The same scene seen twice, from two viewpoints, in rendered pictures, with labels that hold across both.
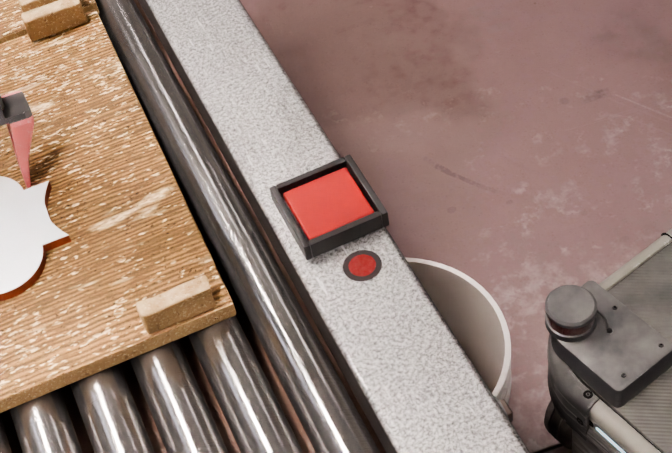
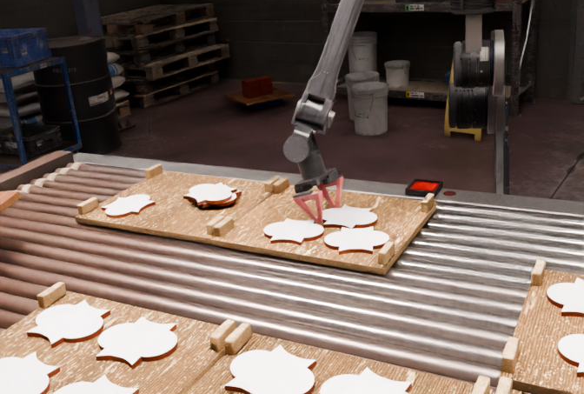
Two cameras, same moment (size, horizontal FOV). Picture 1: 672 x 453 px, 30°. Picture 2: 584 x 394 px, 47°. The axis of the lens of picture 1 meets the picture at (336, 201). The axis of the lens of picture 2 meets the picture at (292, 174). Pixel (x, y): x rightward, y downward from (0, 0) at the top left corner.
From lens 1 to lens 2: 1.40 m
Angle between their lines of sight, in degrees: 46
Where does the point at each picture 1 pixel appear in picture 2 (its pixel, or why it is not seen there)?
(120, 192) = (367, 202)
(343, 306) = (458, 199)
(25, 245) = (363, 213)
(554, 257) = not seen: hidden behind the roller
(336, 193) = (423, 184)
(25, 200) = (345, 209)
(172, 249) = (402, 202)
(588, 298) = not seen: hidden behind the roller
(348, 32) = not seen: hidden behind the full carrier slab
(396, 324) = (475, 196)
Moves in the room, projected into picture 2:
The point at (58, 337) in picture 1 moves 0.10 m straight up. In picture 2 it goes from (403, 222) to (402, 180)
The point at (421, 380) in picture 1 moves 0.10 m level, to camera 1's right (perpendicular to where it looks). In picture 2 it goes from (498, 199) to (517, 186)
